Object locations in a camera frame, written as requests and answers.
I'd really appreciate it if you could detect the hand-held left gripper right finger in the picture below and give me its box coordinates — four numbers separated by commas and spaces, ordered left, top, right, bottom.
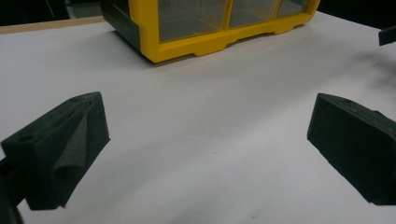
306, 92, 396, 206

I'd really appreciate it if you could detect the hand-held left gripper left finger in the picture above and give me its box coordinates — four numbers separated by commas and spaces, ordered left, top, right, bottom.
0, 91, 111, 211

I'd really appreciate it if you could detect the yellow black organizer cabinet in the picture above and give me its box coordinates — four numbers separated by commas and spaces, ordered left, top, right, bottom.
99, 0, 321, 64

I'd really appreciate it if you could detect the white board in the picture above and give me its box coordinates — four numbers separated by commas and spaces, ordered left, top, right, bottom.
0, 11, 396, 224

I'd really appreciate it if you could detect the set of clear cabinet drawers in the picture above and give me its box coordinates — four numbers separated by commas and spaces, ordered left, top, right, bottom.
158, 0, 312, 44

